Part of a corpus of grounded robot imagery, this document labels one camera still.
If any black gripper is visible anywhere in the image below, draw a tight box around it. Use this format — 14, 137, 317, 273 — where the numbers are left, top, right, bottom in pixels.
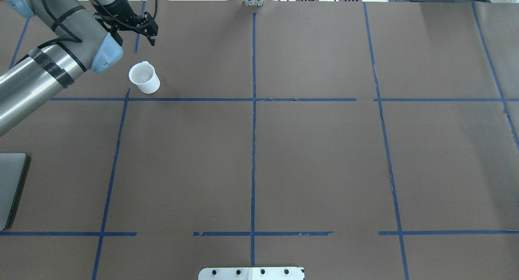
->
94, 0, 138, 33

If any white plastic cup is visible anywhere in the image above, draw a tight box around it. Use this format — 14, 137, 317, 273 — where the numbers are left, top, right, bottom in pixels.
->
128, 60, 161, 95

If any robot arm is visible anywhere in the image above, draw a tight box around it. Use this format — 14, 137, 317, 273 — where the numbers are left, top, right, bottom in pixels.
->
1, 0, 135, 135

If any grey closed laptop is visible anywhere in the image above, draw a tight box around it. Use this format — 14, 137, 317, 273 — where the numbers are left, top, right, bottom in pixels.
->
0, 153, 27, 231

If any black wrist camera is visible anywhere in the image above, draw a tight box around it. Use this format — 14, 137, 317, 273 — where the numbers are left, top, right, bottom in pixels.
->
130, 12, 158, 46

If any white metal base plate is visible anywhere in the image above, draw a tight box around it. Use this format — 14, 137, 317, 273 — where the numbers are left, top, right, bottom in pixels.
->
198, 267, 305, 280

